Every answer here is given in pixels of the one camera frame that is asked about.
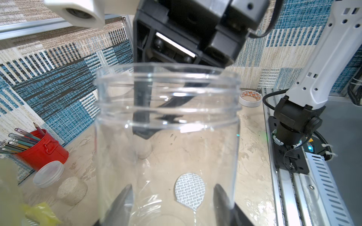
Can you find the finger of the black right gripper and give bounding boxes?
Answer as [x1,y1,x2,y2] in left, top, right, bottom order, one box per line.
[158,82,209,108]
[133,63,154,139]

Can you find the aluminium mounting rail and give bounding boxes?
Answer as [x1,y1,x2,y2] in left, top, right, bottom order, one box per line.
[264,106,354,226]

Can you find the large plastic jar of rice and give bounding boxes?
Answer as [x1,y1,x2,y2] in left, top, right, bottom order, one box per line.
[95,63,240,226]

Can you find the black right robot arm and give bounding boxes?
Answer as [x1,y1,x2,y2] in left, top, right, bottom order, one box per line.
[133,1,362,174]

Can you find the roll of tape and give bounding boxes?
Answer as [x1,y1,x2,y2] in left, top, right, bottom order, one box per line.
[239,90,262,107]

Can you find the small plastic jar with rice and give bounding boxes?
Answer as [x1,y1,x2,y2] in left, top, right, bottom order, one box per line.
[33,161,88,206]

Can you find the red cup with utensils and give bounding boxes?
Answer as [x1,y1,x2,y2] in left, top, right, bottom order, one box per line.
[1,123,69,171]

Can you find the patterned white jar lid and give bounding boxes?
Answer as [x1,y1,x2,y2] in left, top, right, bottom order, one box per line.
[174,173,206,211]

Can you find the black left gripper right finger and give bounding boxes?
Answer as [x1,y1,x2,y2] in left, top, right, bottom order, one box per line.
[213,184,254,226]

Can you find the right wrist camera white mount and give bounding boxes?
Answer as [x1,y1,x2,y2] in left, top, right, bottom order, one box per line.
[43,0,140,29]

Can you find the grey bin with yellow bag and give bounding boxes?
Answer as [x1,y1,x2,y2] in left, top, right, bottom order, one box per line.
[1,159,62,226]

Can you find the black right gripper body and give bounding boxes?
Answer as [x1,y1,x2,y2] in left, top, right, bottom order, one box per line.
[133,1,270,68]

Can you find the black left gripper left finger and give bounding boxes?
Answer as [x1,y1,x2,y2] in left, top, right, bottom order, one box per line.
[93,184,133,226]

